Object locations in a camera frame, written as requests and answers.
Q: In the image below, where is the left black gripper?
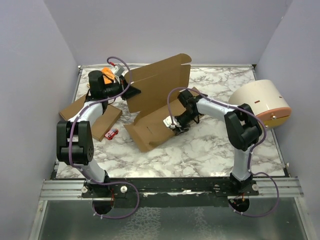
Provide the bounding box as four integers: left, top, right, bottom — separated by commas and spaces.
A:
103, 75, 142, 101

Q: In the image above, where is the brown cardboard box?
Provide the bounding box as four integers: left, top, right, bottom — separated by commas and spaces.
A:
91, 105, 123, 142
124, 53, 192, 153
56, 95, 86, 128

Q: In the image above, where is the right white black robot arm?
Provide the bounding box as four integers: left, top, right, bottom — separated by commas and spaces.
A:
163, 87, 267, 196

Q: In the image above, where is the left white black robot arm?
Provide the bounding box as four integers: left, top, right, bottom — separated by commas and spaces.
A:
56, 65, 141, 198

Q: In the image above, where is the folded flat brown cardboard box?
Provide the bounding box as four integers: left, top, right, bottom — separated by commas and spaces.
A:
91, 105, 123, 142

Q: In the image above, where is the orange booklet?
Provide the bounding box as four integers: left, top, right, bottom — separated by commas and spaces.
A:
88, 67, 119, 91

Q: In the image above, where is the small red toy car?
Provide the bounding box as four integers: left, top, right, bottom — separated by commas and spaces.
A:
104, 128, 119, 140

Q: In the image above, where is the cream toy bread bin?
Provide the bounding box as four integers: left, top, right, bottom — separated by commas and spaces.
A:
228, 79, 292, 129

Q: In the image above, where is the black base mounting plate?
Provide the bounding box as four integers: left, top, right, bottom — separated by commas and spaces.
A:
49, 162, 261, 217

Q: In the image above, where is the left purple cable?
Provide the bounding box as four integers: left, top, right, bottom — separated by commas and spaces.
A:
68, 56, 141, 221

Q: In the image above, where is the purple cable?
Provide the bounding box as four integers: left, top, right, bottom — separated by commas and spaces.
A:
68, 56, 141, 221
166, 87, 282, 218

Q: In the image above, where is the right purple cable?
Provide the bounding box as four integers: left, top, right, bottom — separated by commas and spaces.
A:
166, 87, 282, 218

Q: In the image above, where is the aluminium rail frame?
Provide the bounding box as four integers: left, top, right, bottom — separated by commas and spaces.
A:
32, 67, 306, 240

